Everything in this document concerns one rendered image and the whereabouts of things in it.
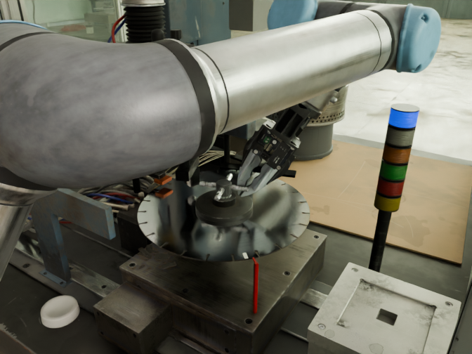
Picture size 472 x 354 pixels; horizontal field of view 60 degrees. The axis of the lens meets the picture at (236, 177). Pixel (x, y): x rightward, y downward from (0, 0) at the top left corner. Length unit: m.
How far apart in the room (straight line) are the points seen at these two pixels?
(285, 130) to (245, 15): 0.41
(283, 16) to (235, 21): 0.46
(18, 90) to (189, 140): 0.11
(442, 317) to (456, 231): 0.53
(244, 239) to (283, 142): 0.18
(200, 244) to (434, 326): 0.37
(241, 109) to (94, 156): 0.12
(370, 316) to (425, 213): 0.63
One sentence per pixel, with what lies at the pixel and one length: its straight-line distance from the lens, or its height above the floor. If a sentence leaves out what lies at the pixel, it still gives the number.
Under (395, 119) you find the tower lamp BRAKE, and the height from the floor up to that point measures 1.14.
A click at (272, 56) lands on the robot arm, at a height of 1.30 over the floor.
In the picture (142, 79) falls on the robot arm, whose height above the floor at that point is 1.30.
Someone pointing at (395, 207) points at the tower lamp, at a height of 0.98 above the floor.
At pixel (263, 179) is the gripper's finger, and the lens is 0.74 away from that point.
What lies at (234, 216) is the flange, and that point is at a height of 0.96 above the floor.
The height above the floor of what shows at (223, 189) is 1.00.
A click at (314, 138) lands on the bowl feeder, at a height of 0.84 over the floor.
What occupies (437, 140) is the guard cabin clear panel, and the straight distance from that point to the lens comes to 1.74.
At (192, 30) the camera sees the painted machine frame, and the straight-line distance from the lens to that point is 0.97.
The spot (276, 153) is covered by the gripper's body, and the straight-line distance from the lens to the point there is 0.69.
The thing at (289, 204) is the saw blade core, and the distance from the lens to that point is 0.82.
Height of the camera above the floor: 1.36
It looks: 27 degrees down
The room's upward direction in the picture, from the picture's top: straight up
